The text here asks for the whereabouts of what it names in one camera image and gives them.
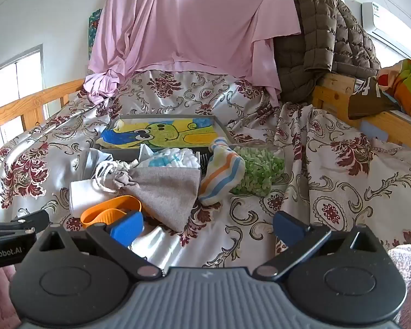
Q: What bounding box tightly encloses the bag of green pieces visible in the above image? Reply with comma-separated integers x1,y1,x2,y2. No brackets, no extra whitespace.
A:
226,146,286,197

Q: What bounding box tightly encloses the green wall poster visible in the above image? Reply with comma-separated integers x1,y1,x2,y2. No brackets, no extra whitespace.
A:
88,8,103,60

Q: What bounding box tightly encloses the striped towel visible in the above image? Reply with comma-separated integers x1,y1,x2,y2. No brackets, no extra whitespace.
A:
198,137,246,206

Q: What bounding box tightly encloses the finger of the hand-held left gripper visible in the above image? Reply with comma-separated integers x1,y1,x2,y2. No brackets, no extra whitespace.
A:
0,210,50,239

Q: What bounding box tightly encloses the orange sock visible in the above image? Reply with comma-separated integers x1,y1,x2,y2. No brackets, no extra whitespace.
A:
80,195,143,230

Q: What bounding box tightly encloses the dark brown printed cloth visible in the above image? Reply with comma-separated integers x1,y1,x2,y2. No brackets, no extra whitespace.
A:
347,77,398,120

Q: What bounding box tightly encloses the colourful patterned cloth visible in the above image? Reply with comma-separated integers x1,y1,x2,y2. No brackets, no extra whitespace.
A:
378,56,411,114

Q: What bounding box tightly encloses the window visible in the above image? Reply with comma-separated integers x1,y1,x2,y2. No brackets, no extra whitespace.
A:
0,44,47,158

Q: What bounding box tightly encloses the wooden bed frame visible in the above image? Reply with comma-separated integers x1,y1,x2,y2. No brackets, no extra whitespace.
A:
0,72,411,160

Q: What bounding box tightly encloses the pink bed sheet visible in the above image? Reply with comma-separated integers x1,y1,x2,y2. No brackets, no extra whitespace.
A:
83,0,304,108

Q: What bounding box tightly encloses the pink fuzzy cloth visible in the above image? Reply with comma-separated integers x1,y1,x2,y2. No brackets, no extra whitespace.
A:
0,265,21,329

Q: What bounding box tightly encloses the brown quilted jacket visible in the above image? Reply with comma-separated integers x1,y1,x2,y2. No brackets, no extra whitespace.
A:
273,0,382,103

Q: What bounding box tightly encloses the floral satin bed cover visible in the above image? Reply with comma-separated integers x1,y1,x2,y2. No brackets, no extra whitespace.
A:
0,70,411,271

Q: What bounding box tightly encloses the white blue printed cloth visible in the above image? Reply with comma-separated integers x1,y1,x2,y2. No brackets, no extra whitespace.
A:
147,147,202,170

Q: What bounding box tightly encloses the grey sock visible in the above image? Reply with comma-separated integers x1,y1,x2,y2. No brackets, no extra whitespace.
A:
76,148,110,182

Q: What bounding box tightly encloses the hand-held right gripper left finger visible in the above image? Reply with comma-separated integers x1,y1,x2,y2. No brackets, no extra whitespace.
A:
37,211,163,279

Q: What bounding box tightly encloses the grey tray with cartoon lining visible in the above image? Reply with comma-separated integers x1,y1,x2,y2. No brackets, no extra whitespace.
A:
96,114,235,165

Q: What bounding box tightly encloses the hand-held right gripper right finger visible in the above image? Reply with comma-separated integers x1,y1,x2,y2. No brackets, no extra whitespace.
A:
251,211,375,279

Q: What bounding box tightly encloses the white air conditioner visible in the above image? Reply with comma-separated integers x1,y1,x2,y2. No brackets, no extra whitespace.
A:
361,2,411,59

